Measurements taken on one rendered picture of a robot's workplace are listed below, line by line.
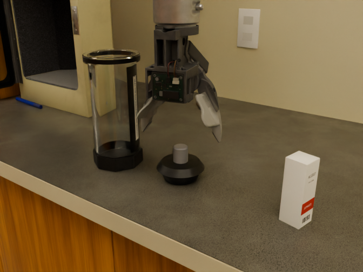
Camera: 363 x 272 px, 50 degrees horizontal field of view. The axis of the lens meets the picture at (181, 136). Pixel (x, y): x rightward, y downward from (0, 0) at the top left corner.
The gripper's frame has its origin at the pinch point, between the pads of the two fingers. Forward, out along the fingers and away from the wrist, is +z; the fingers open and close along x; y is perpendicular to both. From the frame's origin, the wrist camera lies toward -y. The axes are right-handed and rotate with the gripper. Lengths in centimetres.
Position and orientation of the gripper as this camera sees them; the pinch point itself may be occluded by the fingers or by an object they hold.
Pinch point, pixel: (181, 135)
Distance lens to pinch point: 72.1
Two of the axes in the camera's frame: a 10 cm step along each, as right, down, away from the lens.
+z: 0.0, 9.3, 3.6
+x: 9.3, 1.3, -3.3
